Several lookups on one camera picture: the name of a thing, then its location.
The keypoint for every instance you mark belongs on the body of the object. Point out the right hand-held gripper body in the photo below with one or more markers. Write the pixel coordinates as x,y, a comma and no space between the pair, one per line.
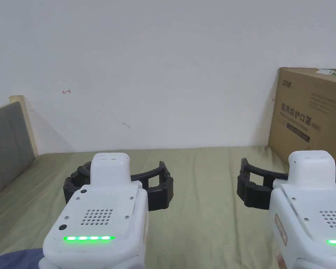
310,210

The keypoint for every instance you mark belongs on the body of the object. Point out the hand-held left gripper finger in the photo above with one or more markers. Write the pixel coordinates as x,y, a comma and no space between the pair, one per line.
74,179
159,190

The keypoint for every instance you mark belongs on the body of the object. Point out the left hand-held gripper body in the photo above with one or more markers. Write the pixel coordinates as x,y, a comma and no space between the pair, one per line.
100,207

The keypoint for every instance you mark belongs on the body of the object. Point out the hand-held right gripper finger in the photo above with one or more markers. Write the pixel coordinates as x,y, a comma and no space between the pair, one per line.
254,185

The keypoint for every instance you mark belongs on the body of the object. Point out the bed with pale green sheet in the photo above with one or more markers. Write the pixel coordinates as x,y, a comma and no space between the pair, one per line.
207,224

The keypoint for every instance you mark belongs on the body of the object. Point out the brown cardboard carton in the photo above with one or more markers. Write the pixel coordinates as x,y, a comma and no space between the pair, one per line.
310,112

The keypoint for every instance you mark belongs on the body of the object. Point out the grey padded headboard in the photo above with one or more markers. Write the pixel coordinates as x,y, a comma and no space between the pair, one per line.
8,145

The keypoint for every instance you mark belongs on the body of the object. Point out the dark blue garment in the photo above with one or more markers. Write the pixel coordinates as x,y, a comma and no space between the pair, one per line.
15,260

